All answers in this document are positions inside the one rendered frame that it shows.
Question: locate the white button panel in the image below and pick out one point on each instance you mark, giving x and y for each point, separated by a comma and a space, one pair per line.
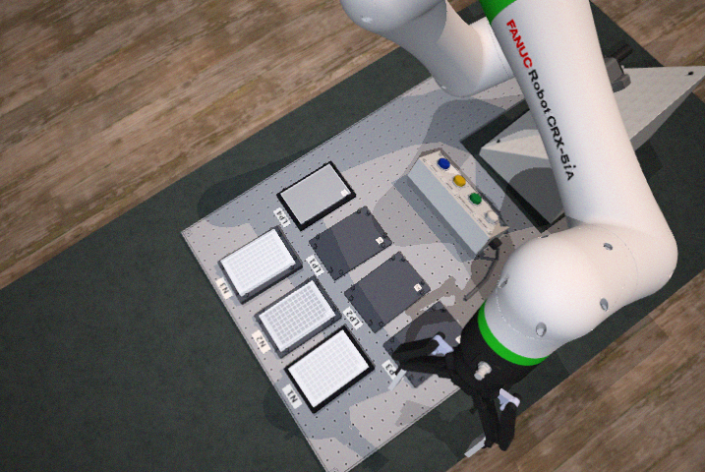
465, 215

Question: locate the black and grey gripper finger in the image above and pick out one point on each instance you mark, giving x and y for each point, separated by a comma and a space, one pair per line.
494, 432
426, 364

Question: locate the white label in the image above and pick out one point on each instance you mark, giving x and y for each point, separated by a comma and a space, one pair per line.
292, 396
352, 318
224, 288
259, 338
315, 265
387, 365
282, 217

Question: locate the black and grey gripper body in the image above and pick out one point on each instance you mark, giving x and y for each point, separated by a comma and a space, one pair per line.
455, 361

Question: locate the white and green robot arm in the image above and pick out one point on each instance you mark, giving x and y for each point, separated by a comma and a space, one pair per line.
620, 248

